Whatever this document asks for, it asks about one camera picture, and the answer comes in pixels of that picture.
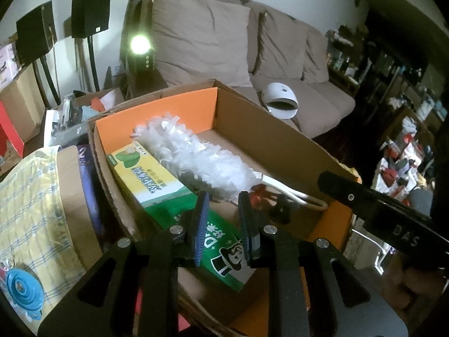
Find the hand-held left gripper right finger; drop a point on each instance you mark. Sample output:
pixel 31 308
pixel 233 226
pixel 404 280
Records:
pixel 247 228

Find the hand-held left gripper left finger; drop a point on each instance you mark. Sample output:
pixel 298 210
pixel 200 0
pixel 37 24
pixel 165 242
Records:
pixel 200 228

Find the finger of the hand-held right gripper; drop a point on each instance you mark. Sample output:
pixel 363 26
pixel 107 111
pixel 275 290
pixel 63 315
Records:
pixel 343 191

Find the white feather duster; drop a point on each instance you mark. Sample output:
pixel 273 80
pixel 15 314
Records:
pixel 196 154

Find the yellow green toothpaste box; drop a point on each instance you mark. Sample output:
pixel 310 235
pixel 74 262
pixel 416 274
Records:
pixel 147 175

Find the cardboard box with orange lining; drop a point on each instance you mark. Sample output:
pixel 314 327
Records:
pixel 245 119

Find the blue collapsible funnel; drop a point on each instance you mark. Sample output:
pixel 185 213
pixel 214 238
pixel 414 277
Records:
pixel 22 288

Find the pile of red white clutter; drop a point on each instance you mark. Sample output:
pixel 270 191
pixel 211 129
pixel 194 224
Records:
pixel 400 161

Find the brown sofa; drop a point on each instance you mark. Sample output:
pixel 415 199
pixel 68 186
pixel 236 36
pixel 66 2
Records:
pixel 315 108

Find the white dome nail lamp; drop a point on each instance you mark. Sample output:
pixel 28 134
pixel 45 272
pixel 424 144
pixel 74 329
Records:
pixel 279 93

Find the small brown sofa cushion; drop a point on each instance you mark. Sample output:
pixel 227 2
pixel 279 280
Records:
pixel 315 59

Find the dark cluttered shelf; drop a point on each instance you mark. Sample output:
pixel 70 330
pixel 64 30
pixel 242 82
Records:
pixel 386 59

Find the medium brown sofa cushion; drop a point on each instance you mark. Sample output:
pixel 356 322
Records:
pixel 280 45

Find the light blue hair dryer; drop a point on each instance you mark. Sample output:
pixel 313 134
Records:
pixel 89 112

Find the yellow plaid tablecloth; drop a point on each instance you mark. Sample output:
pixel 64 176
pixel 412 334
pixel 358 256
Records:
pixel 35 224

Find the black radio lamp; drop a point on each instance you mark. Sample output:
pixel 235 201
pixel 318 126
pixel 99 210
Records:
pixel 145 63

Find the cardboard box of clutter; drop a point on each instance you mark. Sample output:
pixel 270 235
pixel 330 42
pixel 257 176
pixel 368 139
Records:
pixel 87 95

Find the large brown sofa cushion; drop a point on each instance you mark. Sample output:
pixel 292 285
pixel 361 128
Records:
pixel 200 35

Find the black speaker stand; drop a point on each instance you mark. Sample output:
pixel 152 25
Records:
pixel 93 66
pixel 49 80

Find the red chocolate gift box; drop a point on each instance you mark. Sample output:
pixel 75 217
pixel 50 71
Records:
pixel 8 137

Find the black speaker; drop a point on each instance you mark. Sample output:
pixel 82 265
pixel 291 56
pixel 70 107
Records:
pixel 91 10
pixel 35 35

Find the pink tissue pack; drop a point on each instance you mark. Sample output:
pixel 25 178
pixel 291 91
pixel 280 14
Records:
pixel 7 66

